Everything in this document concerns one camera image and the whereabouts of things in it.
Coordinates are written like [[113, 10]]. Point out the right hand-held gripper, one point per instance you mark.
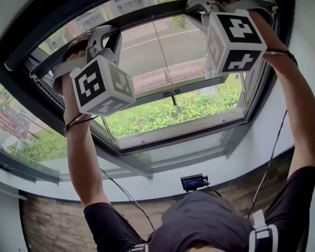
[[233, 43]]

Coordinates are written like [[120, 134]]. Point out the person's left forearm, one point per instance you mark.
[[81, 153]]

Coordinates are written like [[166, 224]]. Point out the person's black shirt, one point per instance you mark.
[[204, 219]]

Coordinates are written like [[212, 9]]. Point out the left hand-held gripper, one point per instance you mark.
[[102, 88]]

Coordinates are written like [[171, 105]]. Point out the black window frame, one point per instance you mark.
[[260, 101]]

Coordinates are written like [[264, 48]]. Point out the person's right hand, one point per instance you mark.
[[227, 1]]

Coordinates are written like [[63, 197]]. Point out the person's left hand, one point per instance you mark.
[[77, 51]]

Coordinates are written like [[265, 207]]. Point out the person's right forearm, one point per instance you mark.
[[299, 101]]

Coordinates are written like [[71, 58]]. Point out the small black monitor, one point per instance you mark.
[[193, 182]]

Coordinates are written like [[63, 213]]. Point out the green hedge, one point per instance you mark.
[[160, 117]]

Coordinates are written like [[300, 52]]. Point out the open glass window sash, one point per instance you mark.
[[199, 84]]

